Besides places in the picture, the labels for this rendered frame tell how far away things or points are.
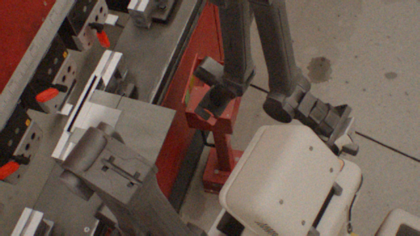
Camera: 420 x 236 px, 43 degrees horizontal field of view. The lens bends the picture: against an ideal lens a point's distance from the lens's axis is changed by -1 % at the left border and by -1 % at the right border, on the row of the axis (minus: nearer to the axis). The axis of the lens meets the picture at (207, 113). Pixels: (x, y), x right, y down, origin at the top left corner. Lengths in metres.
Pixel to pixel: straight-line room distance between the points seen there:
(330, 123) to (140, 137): 0.55
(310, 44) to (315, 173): 1.86
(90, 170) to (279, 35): 0.46
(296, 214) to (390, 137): 1.65
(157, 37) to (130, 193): 1.12
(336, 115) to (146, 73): 0.74
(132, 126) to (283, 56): 0.59
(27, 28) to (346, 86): 1.85
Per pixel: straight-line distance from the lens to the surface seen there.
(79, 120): 1.59
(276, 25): 1.03
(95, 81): 1.65
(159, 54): 1.81
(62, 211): 1.64
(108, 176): 0.80
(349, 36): 2.93
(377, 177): 2.55
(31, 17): 1.24
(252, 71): 1.29
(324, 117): 1.25
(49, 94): 1.29
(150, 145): 1.50
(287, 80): 1.16
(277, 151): 1.04
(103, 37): 1.47
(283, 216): 1.02
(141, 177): 0.79
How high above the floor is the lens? 2.33
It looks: 61 degrees down
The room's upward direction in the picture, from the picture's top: 12 degrees counter-clockwise
